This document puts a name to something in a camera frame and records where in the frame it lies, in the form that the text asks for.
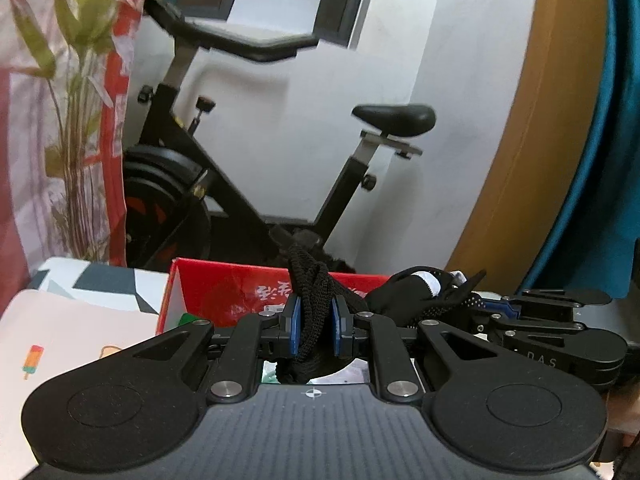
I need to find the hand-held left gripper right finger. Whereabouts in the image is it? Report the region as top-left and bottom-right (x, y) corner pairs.
(330, 296), (499, 404)

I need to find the black dotted glove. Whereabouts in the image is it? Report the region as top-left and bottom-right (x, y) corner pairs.
(362, 267), (488, 333)

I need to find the white printed table mat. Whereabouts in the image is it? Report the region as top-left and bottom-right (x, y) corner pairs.
(0, 287), (167, 467)

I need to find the red cardboard box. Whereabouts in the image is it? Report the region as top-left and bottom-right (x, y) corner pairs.
(155, 257), (401, 339)

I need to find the artificial green plant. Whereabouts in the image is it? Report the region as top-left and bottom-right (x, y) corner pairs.
(12, 0), (126, 261)

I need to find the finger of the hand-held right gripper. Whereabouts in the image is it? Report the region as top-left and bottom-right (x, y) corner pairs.
(470, 311), (587, 342)
(481, 288), (614, 319)

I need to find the black mesh cloth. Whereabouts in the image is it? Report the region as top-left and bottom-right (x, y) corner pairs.
(277, 242), (351, 386)

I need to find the person's right forearm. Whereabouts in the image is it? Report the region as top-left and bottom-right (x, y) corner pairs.
(606, 390), (640, 436)

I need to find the pink white printed curtain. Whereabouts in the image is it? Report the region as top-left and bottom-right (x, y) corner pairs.
(0, 0), (157, 281)

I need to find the geometric patterned tablecloth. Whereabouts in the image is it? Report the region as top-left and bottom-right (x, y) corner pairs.
(27, 257), (172, 317)

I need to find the black exercise bike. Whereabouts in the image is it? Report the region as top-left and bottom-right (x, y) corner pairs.
(122, 0), (438, 276)

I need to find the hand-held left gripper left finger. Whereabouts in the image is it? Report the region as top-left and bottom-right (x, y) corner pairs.
(131, 297), (304, 404)

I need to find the wooden panel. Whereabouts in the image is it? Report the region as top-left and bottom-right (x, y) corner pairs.
(444, 0), (612, 287)

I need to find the teal cloth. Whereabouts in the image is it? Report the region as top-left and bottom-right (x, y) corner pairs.
(522, 0), (640, 302)

